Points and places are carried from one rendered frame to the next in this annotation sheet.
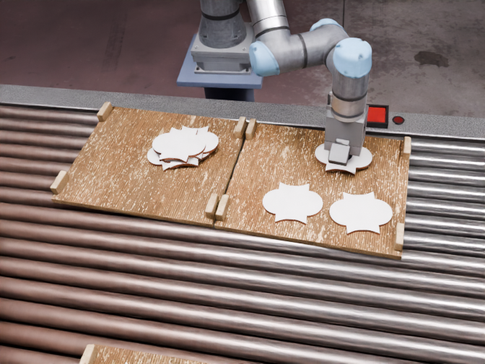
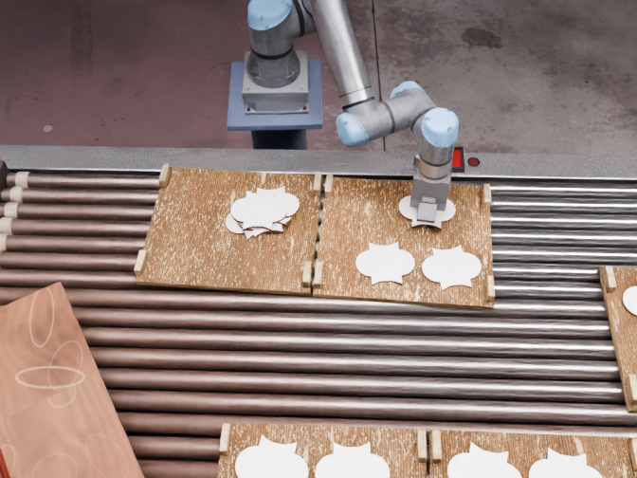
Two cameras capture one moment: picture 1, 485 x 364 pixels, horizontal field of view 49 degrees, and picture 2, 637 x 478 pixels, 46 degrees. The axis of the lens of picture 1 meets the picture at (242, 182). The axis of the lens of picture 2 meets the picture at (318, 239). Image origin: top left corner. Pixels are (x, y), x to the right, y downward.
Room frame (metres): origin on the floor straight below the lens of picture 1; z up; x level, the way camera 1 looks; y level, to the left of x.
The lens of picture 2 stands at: (-0.13, 0.25, 2.40)
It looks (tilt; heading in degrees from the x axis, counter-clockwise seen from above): 55 degrees down; 348
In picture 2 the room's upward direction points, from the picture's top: 2 degrees counter-clockwise
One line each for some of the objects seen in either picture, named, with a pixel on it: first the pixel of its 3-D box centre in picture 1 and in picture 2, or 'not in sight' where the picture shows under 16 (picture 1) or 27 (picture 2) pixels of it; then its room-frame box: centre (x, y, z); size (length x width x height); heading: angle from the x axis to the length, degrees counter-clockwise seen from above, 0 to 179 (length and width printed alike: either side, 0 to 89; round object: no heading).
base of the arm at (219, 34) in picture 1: (221, 21); (272, 56); (1.47, 0.01, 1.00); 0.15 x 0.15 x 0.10
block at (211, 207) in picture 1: (211, 206); (307, 274); (0.78, 0.08, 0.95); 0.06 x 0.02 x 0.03; 161
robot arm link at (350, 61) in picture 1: (351, 68); (438, 136); (0.89, -0.25, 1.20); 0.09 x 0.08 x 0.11; 12
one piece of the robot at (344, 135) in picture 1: (342, 132); (428, 191); (0.87, -0.24, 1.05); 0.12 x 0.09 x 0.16; 155
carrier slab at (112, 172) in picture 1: (154, 159); (233, 228); (0.97, 0.22, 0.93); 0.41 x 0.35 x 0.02; 71
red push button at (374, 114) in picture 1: (373, 116); (448, 159); (1.05, -0.37, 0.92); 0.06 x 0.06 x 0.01; 74
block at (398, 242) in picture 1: (399, 236); (490, 288); (0.64, -0.32, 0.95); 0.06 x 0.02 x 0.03; 161
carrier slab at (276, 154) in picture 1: (317, 183); (405, 239); (0.83, -0.18, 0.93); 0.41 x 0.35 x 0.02; 71
